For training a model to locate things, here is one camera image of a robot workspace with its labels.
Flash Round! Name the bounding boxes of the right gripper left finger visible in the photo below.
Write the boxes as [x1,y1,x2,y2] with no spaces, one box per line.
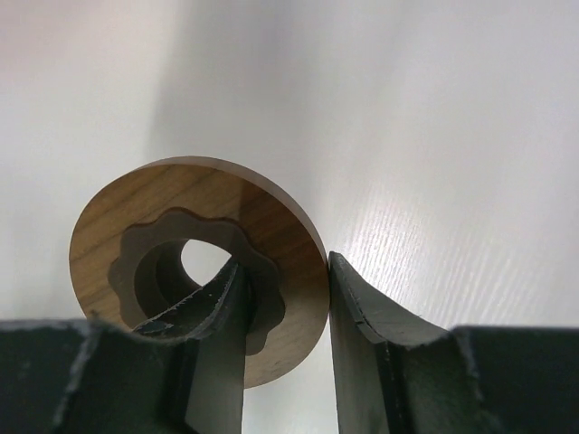
[1,261,249,433]

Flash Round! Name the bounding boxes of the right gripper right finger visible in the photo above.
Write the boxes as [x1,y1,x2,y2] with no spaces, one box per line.
[328,252,578,433]

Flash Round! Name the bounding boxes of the brown wooden ring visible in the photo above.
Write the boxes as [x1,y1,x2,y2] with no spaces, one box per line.
[68,156,330,390]

